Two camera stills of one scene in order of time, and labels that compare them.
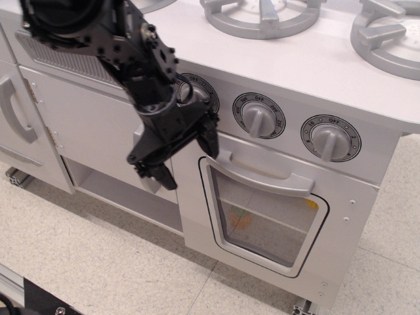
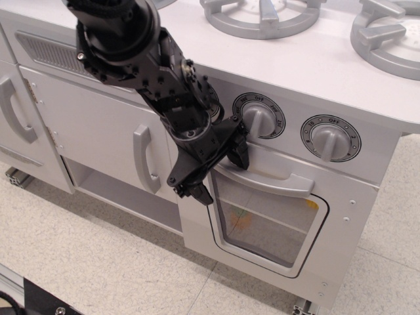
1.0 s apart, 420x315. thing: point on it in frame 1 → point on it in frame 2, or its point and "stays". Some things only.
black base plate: [38, 299] stays
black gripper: [165, 132] → [197, 157]
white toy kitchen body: [311, 97] stays
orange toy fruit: [241, 218] stays
